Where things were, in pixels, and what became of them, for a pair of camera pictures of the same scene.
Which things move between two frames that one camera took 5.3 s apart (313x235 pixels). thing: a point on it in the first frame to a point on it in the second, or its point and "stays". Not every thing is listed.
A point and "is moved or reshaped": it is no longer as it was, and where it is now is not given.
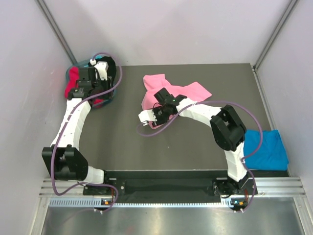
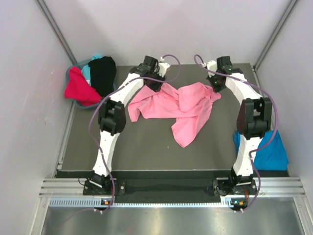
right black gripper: x=159 y=122 to x=216 y=89
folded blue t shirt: x=272 y=156 stays
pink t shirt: x=154 y=83 is moved or reshaped
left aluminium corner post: x=50 y=18 stays
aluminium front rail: x=293 y=186 stays
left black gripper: x=107 y=84 to x=156 y=87
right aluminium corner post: x=292 y=5 stays
